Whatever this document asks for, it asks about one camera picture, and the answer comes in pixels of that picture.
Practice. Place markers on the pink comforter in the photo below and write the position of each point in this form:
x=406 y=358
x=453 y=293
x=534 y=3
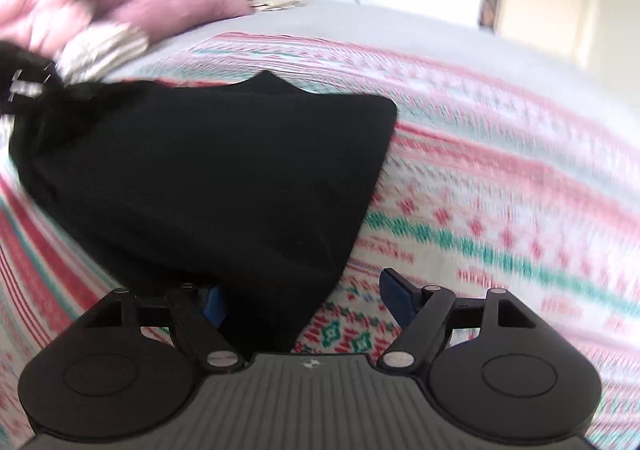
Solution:
x=35 y=5

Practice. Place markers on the striped quilt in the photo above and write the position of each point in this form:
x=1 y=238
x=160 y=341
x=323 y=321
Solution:
x=100 y=50

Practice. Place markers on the folded beige cloth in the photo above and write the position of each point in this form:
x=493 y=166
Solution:
x=277 y=1

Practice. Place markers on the black pants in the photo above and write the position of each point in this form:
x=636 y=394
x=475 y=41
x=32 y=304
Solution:
x=200 y=180

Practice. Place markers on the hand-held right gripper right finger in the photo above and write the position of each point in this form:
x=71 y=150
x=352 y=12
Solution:
x=397 y=300

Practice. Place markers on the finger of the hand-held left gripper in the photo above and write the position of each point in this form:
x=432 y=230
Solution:
x=22 y=80

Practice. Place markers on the patterned printed blanket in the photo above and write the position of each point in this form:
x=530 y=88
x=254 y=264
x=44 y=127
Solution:
x=475 y=180

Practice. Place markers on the purple pillow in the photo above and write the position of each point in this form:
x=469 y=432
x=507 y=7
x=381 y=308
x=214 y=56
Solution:
x=190 y=8

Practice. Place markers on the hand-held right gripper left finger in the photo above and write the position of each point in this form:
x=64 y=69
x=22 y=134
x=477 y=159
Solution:
x=216 y=306

